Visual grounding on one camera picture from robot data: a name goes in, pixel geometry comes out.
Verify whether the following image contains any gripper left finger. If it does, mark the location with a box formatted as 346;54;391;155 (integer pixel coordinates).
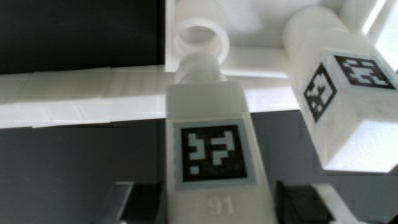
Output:
94;182;135;224

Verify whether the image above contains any white chair leg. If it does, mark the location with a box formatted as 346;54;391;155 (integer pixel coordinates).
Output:
282;6;398;173
165;53;277;224

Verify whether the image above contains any white chair seat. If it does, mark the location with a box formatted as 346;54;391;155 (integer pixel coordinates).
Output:
165;0;385;78

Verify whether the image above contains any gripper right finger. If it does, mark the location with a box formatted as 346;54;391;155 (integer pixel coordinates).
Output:
312;184;362;224

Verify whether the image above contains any white U-shaped fence frame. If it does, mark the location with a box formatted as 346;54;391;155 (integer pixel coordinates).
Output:
0;0;398;129

